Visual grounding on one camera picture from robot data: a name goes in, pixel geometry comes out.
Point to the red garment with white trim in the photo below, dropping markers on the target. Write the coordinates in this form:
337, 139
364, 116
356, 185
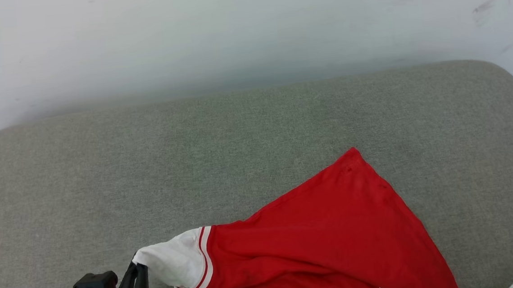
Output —
336, 247

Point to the grey-green fabric sofa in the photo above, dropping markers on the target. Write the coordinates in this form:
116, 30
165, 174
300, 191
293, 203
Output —
150, 169

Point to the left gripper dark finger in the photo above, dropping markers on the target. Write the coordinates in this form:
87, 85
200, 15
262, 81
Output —
126, 284
143, 283

